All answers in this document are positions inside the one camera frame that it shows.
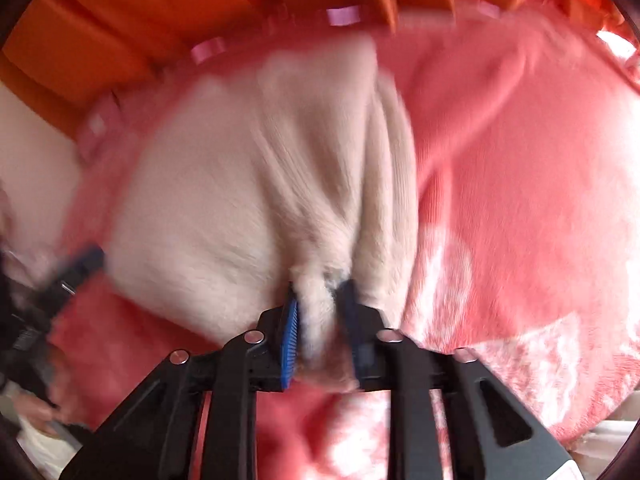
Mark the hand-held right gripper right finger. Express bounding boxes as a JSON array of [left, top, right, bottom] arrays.
[[336, 280, 573, 480]]

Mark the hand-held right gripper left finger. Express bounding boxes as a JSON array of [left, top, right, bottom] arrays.
[[60, 282, 301, 480]]

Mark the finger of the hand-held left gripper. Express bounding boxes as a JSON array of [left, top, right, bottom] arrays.
[[46, 245, 107, 307]]

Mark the cream sweater with black hearts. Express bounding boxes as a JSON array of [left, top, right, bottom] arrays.
[[107, 35, 420, 393]]

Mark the person's left hand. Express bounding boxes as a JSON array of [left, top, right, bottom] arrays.
[[14, 350, 68, 437]]

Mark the pink patterned fleece blanket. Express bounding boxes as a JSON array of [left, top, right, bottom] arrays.
[[47, 0, 640, 480]]

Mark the orange curtain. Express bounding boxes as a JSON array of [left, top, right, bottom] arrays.
[[0, 0, 631, 136]]

